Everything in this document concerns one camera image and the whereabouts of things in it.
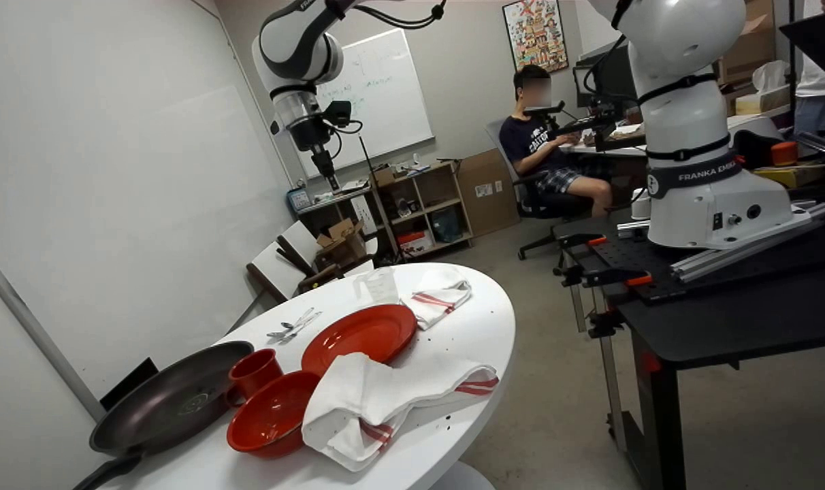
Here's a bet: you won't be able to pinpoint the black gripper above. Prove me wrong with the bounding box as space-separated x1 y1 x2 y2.
285 116 340 193

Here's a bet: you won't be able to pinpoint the wooden folding chair white canvas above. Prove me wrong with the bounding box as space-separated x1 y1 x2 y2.
246 216 381 306

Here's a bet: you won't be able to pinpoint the whiteboard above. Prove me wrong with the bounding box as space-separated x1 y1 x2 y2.
321 24 439 171

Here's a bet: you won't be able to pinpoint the wooden shelf unit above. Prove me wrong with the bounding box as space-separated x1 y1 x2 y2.
368 158 477 265

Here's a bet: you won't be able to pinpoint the silver spoon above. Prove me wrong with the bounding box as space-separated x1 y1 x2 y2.
280 303 330 339
264 312 317 348

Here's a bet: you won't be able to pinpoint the brown cardboard box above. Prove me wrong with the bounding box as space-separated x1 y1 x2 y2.
454 147 524 241

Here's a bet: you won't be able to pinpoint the red plate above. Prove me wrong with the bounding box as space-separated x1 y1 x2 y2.
299 303 423 380

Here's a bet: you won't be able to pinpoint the white paper sheets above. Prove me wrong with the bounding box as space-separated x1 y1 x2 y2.
409 278 477 332

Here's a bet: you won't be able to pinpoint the red cup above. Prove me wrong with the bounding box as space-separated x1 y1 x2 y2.
227 346 285 403

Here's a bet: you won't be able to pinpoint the seated person dark shirt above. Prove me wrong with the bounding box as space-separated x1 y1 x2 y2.
496 63 615 222

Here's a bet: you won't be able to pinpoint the black swivel office chair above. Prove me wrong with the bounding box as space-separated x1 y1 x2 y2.
510 166 611 265

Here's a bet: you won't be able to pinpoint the white towel with red stripes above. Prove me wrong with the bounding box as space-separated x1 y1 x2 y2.
299 352 502 476

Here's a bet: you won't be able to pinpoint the red bowl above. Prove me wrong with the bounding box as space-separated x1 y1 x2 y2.
223 369 325 460

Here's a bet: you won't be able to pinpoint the black frying pan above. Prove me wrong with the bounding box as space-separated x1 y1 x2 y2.
72 339 255 490

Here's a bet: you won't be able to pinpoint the black orange bar clamp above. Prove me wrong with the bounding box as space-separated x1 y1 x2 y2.
571 230 653 259
554 248 653 293

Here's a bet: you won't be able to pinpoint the black computer monitor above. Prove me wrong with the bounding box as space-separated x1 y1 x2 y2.
571 41 642 118

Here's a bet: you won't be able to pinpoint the black robot desk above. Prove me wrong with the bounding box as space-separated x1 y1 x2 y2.
571 214 825 490

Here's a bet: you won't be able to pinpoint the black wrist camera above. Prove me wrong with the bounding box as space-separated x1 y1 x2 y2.
321 99 356 132

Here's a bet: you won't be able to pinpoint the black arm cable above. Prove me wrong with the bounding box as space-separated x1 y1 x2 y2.
348 0 451 34

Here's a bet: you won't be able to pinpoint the white round pedestal table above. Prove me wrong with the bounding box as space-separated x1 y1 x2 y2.
110 259 521 490

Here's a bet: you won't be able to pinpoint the colourful wall poster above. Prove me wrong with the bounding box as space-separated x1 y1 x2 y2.
498 0 571 76

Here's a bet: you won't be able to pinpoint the black wall box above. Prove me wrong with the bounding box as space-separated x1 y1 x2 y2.
96 357 161 414

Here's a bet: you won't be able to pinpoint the grey wall rail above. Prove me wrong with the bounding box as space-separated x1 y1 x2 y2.
0 237 110 425

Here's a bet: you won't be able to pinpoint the aluminium extrusion rail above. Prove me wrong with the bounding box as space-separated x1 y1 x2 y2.
669 199 825 280

